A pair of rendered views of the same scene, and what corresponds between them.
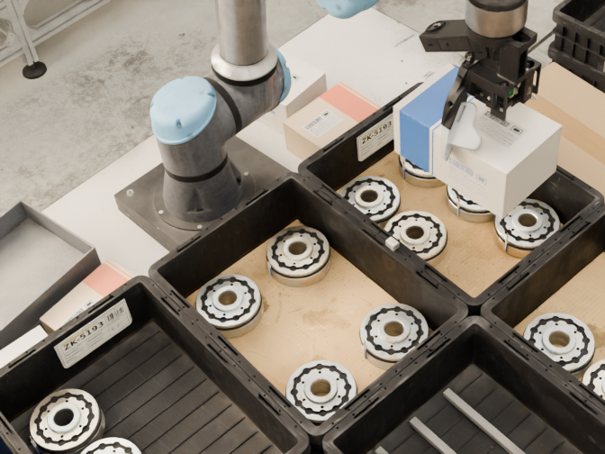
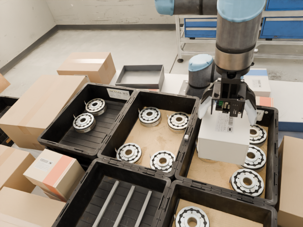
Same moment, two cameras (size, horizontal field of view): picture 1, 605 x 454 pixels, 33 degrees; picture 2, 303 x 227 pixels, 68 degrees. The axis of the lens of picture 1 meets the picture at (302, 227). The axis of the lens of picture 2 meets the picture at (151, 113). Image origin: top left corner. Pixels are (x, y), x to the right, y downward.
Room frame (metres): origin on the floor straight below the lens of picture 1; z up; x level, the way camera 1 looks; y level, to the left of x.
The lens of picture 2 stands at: (0.65, -0.54, 1.59)
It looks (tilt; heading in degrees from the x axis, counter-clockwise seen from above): 44 degrees down; 64
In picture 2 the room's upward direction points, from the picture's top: 12 degrees counter-clockwise
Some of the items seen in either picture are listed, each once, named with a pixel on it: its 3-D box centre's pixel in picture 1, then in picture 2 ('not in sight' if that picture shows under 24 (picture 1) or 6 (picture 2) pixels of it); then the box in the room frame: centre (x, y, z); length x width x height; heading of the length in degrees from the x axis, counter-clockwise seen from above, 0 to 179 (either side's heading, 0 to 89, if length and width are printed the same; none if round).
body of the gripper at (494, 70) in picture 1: (497, 61); (229, 87); (0.98, -0.28, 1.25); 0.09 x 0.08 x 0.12; 38
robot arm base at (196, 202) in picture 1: (199, 174); (199, 88); (1.30, 0.17, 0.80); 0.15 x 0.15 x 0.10
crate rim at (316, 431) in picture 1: (303, 294); (152, 126); (0.90, 0.01, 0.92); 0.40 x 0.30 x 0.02; 35
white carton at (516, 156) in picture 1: (474, 139); (225, 123); (1.00, -0.26, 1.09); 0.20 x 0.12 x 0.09; 38
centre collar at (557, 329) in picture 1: (558, 340); (192, 222); (0.80, -0.35, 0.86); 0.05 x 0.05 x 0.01
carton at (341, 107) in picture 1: (335, 129); (254, 109); (1.43, -0.09, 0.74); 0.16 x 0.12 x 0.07; 127
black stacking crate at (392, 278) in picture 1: (306, 314); (154, 134); (0.90, 0.01, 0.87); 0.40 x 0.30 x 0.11; 35
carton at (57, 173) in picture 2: not in sight; (54, 171); (0.50, 0.10, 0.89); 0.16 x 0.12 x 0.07; 123
